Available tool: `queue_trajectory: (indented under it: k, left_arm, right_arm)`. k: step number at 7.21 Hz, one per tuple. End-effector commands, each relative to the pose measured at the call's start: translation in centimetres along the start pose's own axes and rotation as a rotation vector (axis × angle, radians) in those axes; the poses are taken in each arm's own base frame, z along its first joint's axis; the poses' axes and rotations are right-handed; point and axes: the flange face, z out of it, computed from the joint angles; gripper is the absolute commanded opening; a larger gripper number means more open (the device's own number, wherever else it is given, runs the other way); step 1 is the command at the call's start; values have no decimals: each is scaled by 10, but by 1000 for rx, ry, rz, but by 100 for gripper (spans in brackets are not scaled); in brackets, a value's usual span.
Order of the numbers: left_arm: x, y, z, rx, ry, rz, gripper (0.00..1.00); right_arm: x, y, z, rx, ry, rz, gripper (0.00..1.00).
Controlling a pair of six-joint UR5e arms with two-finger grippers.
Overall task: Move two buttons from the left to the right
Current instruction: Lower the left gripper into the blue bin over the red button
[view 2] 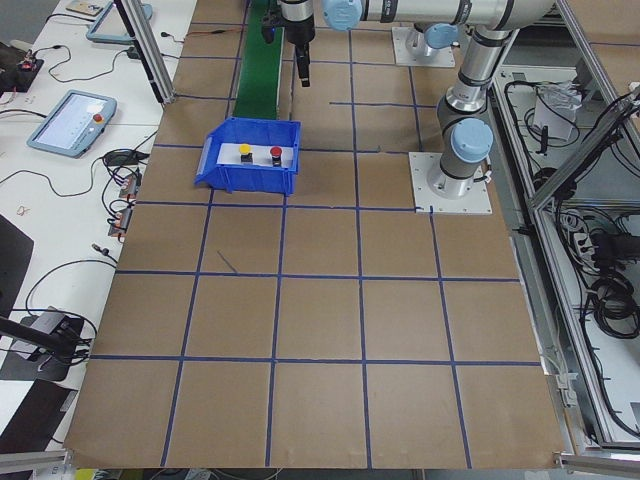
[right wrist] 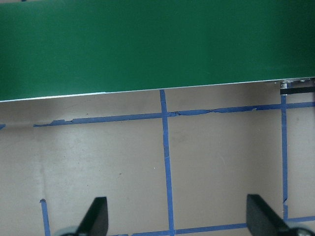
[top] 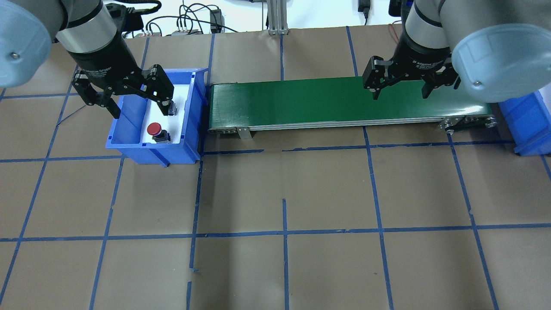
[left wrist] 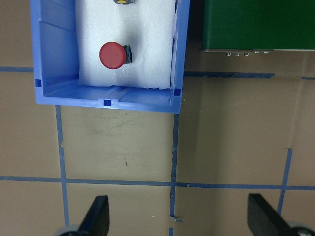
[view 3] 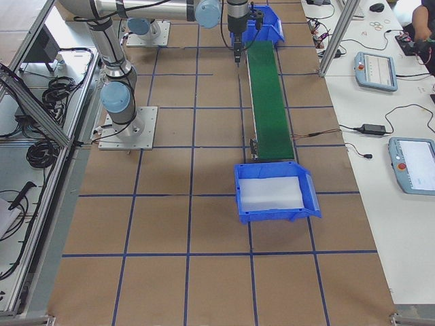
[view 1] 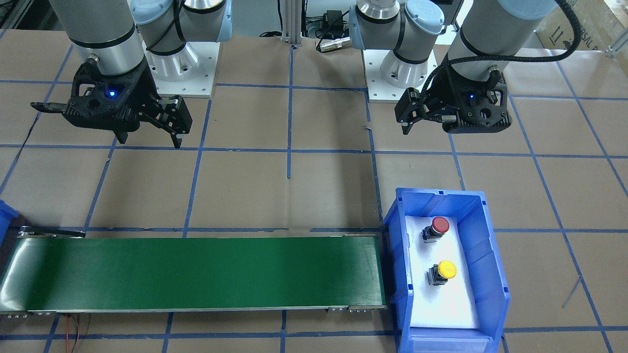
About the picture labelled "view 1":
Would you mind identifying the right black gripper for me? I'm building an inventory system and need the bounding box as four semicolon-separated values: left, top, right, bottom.
30;58;193;149

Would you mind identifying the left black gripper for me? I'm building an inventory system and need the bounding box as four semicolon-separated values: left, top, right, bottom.
395;65;512;135

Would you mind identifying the red push button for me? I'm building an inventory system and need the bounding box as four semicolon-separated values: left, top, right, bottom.
421;216;449;243

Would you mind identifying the yellow push button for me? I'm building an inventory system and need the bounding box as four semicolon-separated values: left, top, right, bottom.
427;260;457;286

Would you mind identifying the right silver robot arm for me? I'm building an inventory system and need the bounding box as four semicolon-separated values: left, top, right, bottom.
30;0;233;149

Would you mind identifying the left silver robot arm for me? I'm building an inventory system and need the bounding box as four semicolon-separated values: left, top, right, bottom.
348;0;582;134

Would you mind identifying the silver connector plug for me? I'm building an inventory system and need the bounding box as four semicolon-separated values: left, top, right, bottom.
316;37;352;53

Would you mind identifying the black power adapter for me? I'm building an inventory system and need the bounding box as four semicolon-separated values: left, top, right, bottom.
322;10;343;31

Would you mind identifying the blue plastic bin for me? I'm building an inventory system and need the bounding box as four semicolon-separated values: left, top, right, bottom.
384;188;511;353
0;200;19;245

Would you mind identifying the green conveyor belt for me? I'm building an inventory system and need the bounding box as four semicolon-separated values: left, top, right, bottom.
1;235;387;314

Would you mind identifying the white foam pad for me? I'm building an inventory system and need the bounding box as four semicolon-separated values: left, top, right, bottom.
405;215;479;329

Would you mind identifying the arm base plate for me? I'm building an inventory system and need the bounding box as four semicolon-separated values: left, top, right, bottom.
144;42;221;98
363;50;437;103

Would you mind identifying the aluminium frame post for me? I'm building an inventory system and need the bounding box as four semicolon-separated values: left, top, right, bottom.
280;0;304;47

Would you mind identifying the black braided cable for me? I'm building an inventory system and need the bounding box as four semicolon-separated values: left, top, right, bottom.
421;0;584;106

